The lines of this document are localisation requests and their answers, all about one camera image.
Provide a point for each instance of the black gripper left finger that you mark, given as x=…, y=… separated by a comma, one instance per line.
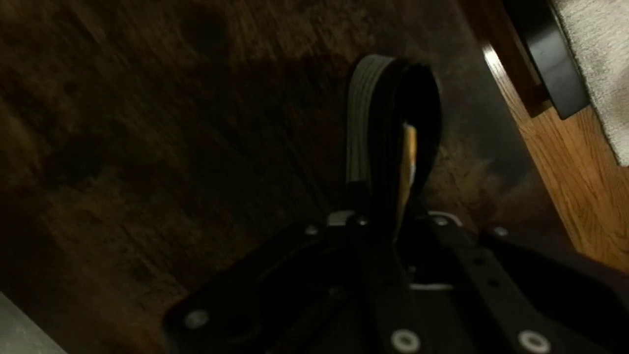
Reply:
x=261, y=287

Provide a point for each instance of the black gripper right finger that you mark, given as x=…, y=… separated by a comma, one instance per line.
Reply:
x=523, y=295

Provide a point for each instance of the black rectangular block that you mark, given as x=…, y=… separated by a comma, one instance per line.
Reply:
x=550, y=59

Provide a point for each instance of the white rug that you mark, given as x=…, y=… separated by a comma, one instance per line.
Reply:
x=605, y=64

